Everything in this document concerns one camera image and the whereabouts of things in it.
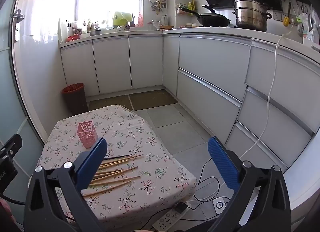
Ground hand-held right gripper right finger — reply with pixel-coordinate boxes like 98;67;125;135
207;136;292;232

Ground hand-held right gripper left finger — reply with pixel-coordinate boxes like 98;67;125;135
24;137;108;232

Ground black chopstick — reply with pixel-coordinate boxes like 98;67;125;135
103;154;133;160

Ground pink perforated utensil holder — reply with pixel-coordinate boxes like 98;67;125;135
77;121;99;149

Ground white power adapter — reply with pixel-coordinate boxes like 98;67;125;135
212;196;230;214

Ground floral tablecloth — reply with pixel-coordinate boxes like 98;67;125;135
37;104;198;225

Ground brown floor mat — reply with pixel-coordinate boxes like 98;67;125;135
88;95;133;111
129;89;178;110

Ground brown trash bin red liner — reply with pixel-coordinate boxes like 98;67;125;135
62;83;88;115

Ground frosted glass sliding door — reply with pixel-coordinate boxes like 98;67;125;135
0;0;45;172

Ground white power strip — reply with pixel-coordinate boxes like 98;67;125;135
152;208;189;230

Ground white kitchen cabinet unit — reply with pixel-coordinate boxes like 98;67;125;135
60;33;320;172

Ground white cutting board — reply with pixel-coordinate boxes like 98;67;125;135
59;18;68;45

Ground white kitchen countertop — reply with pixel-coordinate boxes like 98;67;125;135
59;26;320;52

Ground black wok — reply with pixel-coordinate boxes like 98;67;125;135
180;6;231;28

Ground lime green bag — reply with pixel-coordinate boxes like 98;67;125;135
112;11;133;28

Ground stainless steel steamer pot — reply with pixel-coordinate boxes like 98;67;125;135
234;0;272;32

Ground water heater pipes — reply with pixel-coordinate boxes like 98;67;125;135
149;0;167;14

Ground black floor cable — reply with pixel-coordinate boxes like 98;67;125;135
194;157;230;201

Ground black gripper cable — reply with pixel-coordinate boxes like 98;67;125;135
0;192;27;205

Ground white cable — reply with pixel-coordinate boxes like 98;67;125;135
239;31;293;159

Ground white wall socket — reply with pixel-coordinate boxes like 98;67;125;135
272;11;288;21

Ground wire wall rack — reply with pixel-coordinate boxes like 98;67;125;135
176;3;190;15

